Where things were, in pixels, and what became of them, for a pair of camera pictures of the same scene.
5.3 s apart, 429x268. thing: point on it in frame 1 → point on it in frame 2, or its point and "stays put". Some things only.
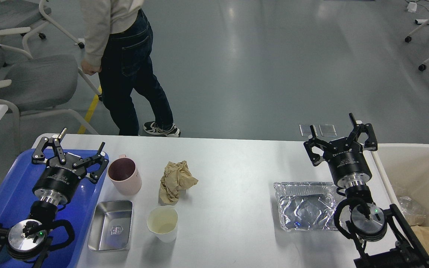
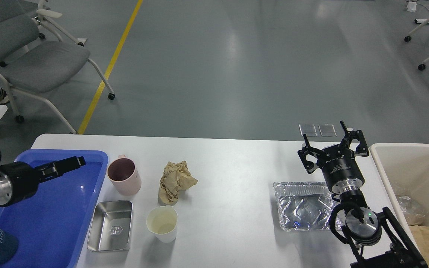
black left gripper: x=58 y=182 → x=14 y=182
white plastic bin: x=423 y=171 stays put
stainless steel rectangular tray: x=111 y=227 stays put
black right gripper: x=345 y=157 → x=341 y=171
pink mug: x=123 y=173 stays put
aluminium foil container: x=307 y=205 stays put
